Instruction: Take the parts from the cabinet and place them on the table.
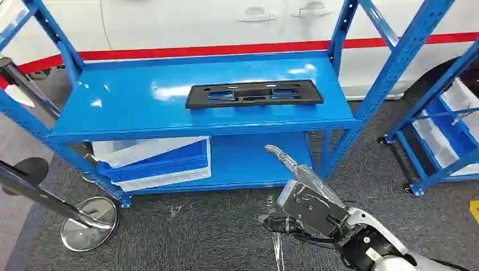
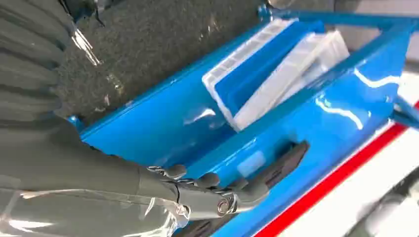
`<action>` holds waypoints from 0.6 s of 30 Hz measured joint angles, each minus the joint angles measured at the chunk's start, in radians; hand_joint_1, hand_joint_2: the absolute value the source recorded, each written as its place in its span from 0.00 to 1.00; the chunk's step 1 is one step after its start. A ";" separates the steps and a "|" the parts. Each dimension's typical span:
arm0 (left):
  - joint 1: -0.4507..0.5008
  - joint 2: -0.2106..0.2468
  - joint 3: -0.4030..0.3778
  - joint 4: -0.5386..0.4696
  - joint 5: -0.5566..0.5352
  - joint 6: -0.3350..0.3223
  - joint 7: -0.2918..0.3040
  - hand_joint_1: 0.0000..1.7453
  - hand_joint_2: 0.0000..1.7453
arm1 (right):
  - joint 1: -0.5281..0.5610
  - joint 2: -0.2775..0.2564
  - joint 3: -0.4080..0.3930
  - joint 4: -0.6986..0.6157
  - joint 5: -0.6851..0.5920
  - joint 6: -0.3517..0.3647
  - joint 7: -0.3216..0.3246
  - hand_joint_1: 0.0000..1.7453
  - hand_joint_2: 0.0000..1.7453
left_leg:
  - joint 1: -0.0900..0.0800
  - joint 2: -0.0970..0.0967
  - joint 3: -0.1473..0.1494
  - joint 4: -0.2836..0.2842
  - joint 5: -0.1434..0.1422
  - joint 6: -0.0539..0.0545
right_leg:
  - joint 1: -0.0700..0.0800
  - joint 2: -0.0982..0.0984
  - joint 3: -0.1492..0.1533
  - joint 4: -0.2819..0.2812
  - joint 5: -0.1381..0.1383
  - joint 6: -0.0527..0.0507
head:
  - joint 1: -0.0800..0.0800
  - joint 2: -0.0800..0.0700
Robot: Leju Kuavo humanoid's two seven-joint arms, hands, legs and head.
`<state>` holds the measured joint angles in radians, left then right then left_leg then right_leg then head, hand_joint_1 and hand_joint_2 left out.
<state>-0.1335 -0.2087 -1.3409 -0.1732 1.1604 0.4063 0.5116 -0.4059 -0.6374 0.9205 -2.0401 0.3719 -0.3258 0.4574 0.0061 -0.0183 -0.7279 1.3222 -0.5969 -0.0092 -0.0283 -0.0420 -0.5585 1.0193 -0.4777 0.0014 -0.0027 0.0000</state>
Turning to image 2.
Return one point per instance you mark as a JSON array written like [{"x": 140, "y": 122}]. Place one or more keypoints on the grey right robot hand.
[{"x": 82, "y": 183}]

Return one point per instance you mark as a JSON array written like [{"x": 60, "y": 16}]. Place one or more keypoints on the blue metal cart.
[{"x": 147, "y": 130}]

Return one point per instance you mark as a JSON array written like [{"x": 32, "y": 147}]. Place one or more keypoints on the ribbed grey right arm sleeve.
[{"x": 26, "y": 65}]

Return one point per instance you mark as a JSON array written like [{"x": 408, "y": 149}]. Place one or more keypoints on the white plastic bin blue inside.
[{"x": 294, "y": 72}]

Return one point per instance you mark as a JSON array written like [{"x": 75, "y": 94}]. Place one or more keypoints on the red floor tape stripe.
[{"x": 327, "y": 186}]

